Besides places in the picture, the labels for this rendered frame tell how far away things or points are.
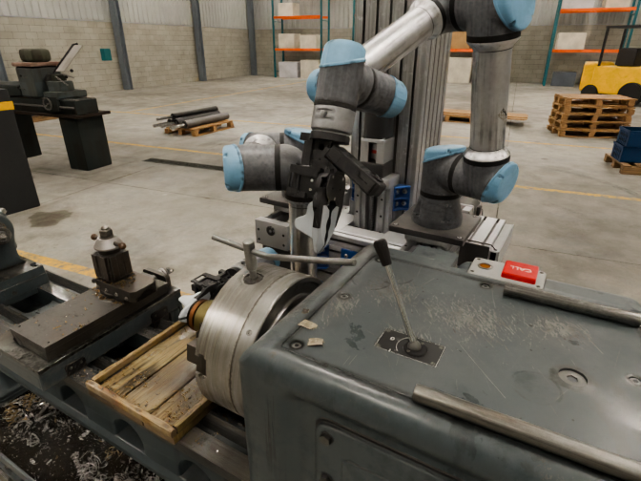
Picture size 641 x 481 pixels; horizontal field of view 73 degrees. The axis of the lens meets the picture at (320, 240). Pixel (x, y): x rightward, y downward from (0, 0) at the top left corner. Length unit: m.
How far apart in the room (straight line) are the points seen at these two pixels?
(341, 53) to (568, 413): 0.61
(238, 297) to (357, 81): 0.44
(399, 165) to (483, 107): 0.46
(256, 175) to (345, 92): 0.38
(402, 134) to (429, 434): 1.09
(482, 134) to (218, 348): 0.80
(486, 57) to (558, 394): 0.75
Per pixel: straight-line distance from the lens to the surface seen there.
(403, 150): 1.50
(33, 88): 7.36
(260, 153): 1.07
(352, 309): 0.73
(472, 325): 0.73
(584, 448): 0.57
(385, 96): 0.83
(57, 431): 1.70
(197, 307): 1.03
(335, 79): 0.76
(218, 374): 0.85
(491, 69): 1.13
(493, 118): 1.16
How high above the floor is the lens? 1.66
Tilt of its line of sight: 25 degrees down
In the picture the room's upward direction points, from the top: straight up
